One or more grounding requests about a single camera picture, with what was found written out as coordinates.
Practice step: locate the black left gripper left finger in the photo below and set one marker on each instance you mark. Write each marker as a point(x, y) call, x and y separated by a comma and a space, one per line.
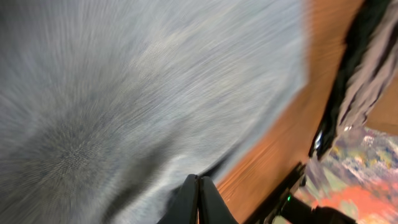
point(185, 206)

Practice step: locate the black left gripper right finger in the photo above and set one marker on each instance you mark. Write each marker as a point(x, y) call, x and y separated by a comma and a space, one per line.
point(212, 208)

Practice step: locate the light blue denim jeans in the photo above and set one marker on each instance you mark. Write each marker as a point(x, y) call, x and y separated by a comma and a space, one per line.
point(107, 105)

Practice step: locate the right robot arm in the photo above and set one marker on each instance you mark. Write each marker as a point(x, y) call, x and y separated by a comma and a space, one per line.
point(297, 212)

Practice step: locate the black garment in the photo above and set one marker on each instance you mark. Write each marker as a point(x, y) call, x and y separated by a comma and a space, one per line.
point(358, 35)

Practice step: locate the grey trousers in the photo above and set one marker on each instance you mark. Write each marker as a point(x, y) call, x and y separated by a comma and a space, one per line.
point(373, 74)

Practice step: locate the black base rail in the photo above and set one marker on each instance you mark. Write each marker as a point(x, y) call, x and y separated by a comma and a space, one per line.
point(271, 206)

